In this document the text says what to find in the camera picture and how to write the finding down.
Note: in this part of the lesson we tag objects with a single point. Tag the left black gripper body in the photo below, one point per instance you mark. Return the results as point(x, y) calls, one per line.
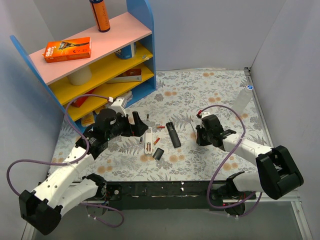
point(129, 125)

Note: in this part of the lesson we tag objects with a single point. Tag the blue pink yellow shelf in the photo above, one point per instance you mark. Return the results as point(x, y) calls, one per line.
point(136, 25)

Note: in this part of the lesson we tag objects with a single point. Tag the red white flat box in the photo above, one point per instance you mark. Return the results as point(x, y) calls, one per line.
point(131, 75)

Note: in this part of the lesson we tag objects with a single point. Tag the small white box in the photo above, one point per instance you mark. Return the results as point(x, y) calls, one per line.
point(128, 95)

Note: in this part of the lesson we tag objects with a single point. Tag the orange cylindrical bottle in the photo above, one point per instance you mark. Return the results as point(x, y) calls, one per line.
point(100, 14)

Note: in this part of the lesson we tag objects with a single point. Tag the black remote control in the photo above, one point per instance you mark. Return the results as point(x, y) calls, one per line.
point(173, 135)

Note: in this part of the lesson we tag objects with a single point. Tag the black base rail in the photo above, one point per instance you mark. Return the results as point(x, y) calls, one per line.
point(154, 195)

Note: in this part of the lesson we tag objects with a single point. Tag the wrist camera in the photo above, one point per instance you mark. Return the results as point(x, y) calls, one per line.
point(202, 114)
point(119, 105)

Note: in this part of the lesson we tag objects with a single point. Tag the black battery cover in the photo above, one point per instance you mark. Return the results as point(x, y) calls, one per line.
point(158, 153)

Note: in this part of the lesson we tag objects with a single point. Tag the yellow packet bottom shelf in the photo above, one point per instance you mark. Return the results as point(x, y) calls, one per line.
point(87, 120)

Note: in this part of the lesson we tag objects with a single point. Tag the floral table mat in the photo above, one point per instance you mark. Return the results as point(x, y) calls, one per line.
point(179, 95)

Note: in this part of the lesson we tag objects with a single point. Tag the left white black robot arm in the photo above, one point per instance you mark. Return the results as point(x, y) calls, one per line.
point(45, 205)

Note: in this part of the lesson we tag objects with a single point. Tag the orange razor box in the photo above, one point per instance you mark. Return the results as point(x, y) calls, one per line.
point(67, 50)

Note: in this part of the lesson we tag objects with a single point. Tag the blue white can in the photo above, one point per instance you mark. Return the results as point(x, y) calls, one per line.
point(126, 52)

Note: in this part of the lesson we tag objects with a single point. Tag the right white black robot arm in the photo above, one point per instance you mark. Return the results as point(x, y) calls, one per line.
point(277, 173)

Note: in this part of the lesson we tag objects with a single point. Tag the red box lower shelf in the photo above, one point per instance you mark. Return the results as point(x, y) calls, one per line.
point(79, 102)

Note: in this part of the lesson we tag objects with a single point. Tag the white paper roll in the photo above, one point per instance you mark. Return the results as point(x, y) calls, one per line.
point(80, 77)

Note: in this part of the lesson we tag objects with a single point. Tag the clear plastic bottle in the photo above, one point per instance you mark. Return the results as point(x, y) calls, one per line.
point(243, 99)

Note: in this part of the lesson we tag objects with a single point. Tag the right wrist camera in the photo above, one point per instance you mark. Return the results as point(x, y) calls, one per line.
point(202, 114)

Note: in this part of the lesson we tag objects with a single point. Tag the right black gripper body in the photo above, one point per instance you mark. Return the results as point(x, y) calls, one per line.
point(202, 136)

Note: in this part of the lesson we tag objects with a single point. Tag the white remote control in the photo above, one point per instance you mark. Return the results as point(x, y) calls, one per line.
point(148, 141)

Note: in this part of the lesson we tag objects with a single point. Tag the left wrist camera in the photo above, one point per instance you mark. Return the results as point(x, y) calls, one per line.
point(119, 105)

